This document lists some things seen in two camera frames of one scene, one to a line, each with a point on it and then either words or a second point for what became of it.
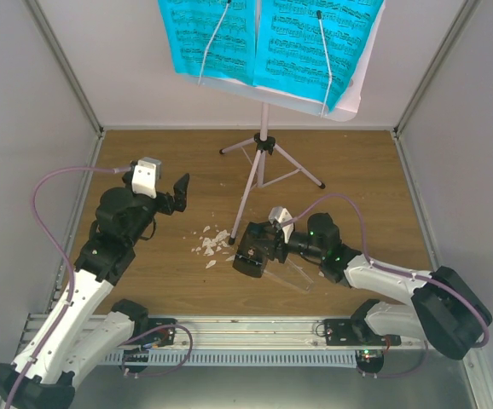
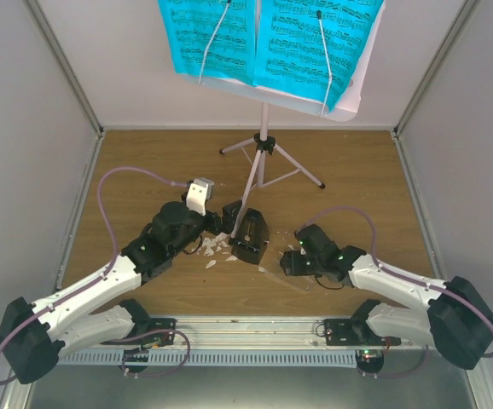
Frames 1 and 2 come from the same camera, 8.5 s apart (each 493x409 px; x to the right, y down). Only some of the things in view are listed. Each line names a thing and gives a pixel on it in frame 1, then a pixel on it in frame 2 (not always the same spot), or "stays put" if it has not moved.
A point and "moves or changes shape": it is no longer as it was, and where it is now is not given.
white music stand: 273,162 stays put
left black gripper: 180,191 to 229,221
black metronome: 252,253 moves or changes shape
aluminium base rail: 270,342 stays put
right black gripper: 279,239 to 292,267
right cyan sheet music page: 289,54 stays put
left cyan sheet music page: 188,27 stays put
